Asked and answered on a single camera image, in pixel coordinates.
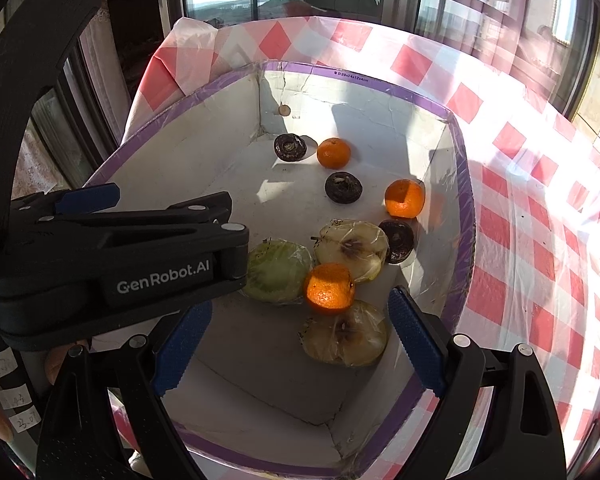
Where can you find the plastic-wrapped green apple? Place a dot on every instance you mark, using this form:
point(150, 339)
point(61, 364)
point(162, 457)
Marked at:
point(277, 270)

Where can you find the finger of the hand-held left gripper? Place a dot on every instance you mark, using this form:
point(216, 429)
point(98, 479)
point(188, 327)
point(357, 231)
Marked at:
point(155, 230)
point(92, 196)

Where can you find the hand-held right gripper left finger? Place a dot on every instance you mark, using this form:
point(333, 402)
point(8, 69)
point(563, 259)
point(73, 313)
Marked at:
point(185, 345)

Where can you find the white cardboard box purple rim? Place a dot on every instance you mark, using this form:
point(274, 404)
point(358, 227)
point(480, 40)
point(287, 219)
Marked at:
point(260, 360)

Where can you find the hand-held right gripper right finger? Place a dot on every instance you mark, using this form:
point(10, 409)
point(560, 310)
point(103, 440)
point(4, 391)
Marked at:
point(415, 340)

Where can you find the orange mandarin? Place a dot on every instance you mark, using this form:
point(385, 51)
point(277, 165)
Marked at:
point(405, 198)
point(334, 153)
point(330, 295)

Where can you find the plastic-wrapped yellow apple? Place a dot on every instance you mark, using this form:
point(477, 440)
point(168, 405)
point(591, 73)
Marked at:
point(352, 250)
point(345, 335)

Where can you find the pink curtain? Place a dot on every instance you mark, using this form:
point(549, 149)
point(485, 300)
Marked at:
point(535, 60)

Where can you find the red white checkered tablecloth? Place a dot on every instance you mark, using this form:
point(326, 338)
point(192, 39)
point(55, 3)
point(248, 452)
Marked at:
point(510, 220)

